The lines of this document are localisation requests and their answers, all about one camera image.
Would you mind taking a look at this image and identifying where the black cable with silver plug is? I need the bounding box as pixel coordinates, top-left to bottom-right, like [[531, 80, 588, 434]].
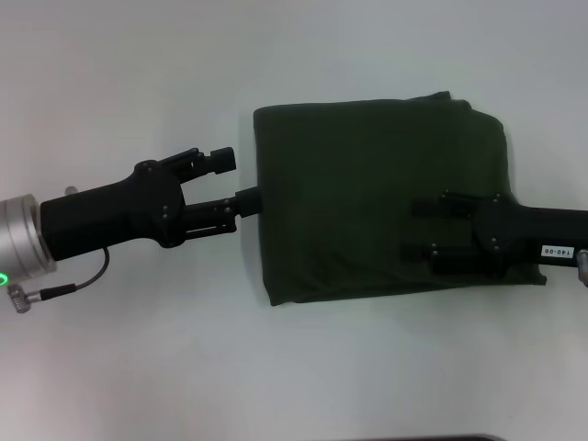
[[3, 246, 112, 316]]

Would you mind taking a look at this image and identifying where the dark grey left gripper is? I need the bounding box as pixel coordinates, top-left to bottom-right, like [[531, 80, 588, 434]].
[[40, 145, 265, 264]]

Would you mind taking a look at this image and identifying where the dark green FREE t-shirt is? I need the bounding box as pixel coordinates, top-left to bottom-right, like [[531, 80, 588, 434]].
[[253, 90, 548, 308]]

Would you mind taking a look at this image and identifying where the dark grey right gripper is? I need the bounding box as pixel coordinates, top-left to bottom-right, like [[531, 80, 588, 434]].
[[401, 188, 588, 277]]

